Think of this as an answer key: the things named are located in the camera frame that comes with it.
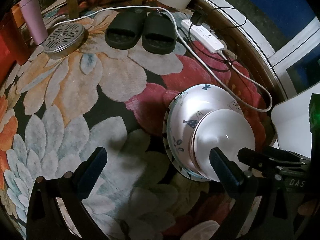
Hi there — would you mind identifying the pink thermos bottle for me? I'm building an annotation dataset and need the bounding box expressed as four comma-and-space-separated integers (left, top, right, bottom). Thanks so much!
19, 0, 49, 46

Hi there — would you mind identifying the white panel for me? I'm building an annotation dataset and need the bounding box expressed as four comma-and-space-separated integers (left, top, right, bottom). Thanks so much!
271, 82, 320, 156

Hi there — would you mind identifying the black power adapter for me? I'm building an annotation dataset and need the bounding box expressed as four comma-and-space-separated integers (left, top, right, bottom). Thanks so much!
190, 11, 209, 28

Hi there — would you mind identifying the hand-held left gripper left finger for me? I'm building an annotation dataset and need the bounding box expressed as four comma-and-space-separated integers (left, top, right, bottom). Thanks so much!
26, 147, 108, 240

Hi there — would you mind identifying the white cable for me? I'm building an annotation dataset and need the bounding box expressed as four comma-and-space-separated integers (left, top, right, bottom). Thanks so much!
51, 5, 273, 113

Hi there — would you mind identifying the person's right hand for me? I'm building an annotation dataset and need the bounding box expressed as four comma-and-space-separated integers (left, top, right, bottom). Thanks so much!
299, 201, 320, 230

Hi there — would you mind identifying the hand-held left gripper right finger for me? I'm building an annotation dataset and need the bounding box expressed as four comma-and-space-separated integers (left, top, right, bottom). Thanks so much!
209, 147, 298, 240

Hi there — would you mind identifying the red thermos bottle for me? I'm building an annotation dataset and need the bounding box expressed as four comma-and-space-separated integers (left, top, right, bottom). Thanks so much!
10, 4, 34, 66

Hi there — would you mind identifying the large bear print plate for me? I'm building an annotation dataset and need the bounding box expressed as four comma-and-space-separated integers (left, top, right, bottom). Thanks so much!
166, 84, 251, 180

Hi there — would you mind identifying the black slipper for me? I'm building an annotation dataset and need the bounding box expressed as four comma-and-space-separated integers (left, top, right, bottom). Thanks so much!
104, 11, 148, 50
141, 11, 179, 54

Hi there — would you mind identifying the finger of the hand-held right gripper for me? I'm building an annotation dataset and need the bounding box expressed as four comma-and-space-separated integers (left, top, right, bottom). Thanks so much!
265, 146, 311, 162
237, 148, 283, 172

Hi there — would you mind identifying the round metal tin perforated lid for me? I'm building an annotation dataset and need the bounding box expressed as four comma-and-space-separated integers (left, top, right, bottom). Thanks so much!
43, 23, 85, 60

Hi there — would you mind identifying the wooden chair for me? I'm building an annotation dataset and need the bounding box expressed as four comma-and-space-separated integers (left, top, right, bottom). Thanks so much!
65, 0, 148, 21

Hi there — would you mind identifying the white power strip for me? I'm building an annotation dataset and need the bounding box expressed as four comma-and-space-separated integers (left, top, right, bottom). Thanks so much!
180, 19, 226, 54

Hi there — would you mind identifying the red bag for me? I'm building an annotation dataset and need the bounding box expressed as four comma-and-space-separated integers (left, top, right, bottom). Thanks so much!
0, 19, 17, 83

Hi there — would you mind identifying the white bowl with red outside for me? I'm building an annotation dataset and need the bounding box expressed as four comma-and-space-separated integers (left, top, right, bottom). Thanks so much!
191, 109, 256, 182

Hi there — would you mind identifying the white plate with striped rim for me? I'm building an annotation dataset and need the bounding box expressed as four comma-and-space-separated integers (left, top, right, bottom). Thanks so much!
162, 115, 200, 181

